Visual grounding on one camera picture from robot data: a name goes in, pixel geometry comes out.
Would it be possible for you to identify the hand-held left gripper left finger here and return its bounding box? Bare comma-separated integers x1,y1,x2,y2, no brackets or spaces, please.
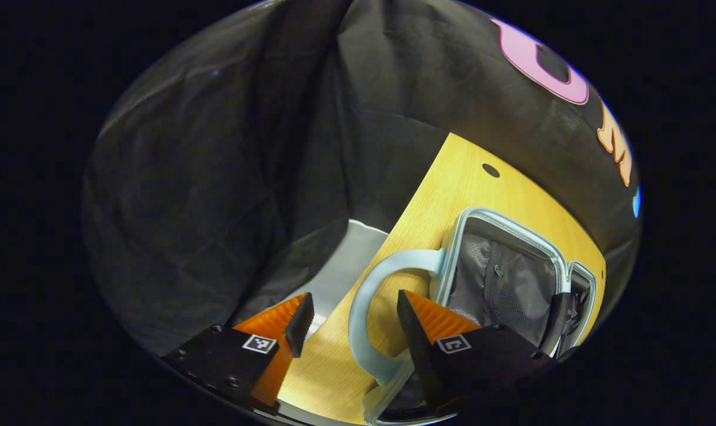
163,292,315,415

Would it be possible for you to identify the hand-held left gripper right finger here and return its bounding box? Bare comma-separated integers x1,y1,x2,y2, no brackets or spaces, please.
396,289,557,415

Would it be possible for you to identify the light blue suitcase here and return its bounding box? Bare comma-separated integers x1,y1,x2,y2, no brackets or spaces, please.
347,207,598,425

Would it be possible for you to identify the black backdrop cloth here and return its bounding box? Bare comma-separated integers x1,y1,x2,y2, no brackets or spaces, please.
80,0,643,356

